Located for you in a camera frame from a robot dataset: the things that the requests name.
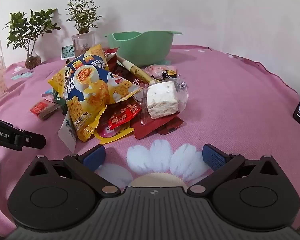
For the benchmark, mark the small red brown packet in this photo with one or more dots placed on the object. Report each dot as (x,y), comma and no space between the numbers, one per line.
(41,107)

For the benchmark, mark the yellow blue snack bag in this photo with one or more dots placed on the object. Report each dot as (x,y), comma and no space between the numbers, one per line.
(90,77)
(83,120)

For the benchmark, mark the gold black chocolate ball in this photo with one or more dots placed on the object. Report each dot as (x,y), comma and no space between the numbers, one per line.
(170,74)

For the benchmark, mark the leafy plant in glass vase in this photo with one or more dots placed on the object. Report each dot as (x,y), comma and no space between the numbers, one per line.
(32,61)

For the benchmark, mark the pink floral tablecloth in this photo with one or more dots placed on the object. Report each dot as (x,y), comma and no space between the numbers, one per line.
(240,105)

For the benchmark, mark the green snack bag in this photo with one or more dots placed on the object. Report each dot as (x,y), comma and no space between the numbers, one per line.
(60,102)

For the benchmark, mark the potted plant in white pot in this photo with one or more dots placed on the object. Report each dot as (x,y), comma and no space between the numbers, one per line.
(83,42)

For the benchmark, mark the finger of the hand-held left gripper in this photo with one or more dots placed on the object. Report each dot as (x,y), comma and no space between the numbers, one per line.
(32,140)

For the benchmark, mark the white blue snack packet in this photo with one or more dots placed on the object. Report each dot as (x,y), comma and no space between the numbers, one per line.
(67,135)

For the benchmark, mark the dark red sachet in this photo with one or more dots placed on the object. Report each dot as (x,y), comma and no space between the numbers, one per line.
(150,128)

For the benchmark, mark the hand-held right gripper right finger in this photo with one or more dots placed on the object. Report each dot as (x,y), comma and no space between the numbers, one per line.
(213,157)

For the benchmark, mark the cream gold stick packet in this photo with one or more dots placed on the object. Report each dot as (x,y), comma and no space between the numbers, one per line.
(137,71)

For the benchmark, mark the red patterned snack packet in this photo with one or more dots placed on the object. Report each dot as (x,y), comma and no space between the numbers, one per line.
(122,117)

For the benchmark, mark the pink candy in clear wrapper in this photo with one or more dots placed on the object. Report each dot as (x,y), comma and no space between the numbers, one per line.
(153,70)

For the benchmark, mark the white nougat in clear wrapper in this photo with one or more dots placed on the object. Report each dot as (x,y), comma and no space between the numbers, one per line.
(161,100)

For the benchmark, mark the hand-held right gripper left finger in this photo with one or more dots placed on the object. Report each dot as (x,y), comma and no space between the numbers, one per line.
(95,156)

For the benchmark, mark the green plastic bowl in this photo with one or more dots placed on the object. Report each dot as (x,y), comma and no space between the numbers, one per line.
(145,52)

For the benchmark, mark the yellow-rimmed pink jelly packet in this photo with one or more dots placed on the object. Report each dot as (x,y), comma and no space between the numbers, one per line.
(107,132)

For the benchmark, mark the red white snack bag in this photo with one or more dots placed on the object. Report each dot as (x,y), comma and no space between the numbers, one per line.
(121,73)

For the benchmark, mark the digital thermometer clock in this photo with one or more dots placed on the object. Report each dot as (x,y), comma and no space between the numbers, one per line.
(67,52)

